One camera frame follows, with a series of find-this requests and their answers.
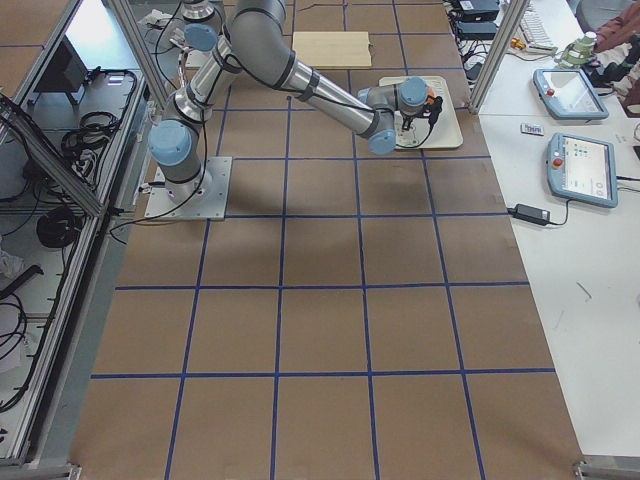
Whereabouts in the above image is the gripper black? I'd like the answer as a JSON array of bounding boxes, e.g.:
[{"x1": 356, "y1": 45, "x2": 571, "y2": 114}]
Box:
[{"x1": 400, "y1": 97, "x2": 443, "y2": 131}]

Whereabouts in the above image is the orange fruit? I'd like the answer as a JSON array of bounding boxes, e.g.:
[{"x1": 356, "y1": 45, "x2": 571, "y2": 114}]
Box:
[{"x1": 425, "y1": 87, "x2": 437, "y2": 105}]

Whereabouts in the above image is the cream bear tray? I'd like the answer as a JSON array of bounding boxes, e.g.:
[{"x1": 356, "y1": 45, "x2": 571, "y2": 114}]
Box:
[{"x1": 395, "y1": 76, "x2": 463, "y2": 150}]

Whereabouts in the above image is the small printed card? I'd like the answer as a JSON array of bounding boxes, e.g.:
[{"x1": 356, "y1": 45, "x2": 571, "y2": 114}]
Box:
[{"x1": 520, "y1": 123, "x2": 544, "y2": 136}]

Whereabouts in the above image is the brass cylinder tool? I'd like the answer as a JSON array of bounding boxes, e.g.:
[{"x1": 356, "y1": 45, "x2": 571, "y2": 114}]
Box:
[{"x1": 510, "y1": 37, "x2": 526, "y2": 51}]

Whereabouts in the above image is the white keyboard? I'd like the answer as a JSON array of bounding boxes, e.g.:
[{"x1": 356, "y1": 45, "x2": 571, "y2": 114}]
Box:
[{"x1": 519, "y1": 10, "x2": 557, "y2": 55}]

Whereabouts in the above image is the bamboo cutting board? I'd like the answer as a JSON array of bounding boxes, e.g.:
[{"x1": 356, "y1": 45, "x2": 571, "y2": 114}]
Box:
[{"x1": 292, "y1": 31, "x2": 372, "y2": 70}]

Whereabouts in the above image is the far teach pendant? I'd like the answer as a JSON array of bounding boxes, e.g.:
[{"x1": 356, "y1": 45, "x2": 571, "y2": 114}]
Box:
[{"x1": 532, "y1": 69, "x2": 609, "y2": 120}]

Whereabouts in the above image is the teach pendant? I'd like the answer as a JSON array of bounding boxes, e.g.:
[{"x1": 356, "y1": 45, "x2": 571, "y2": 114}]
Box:
[
  {"x1": 532, "y1": 69, "x2": 609, "y2": 120},
  {"x1": 546, "y1": 133, "x2": 618, "y2": 208}
]

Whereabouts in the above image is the black power adapter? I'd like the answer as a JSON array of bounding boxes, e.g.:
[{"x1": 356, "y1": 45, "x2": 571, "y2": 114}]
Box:
[{"x1": 507, "y1": 203, "x2": 550, "y2": 226}]

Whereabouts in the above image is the green white bottle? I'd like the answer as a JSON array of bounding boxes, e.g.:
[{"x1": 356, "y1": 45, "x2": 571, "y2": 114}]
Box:
[{"x1": 556, "y1": 31, "x2": 597, "y2": 69}]

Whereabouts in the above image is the near teach pendant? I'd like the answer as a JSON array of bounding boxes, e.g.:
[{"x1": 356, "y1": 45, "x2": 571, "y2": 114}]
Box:
[{"x1": 546, "y1": 133, "x2": 618, "y2": 208}]

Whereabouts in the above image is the aluminium frame post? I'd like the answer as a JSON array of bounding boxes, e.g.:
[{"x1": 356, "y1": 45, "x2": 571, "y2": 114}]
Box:
[{"x1": 468, "y1": 0, "x2": 529, "y2": 114}]

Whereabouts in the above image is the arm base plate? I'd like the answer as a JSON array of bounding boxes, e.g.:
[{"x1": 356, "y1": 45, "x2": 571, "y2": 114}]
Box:
[
  {"x1": 182, "y1": 50, "x2": 210, "y2": 69},
  {"x1": 144, "y1": 156, "x2": 233, "y2": 221}
]

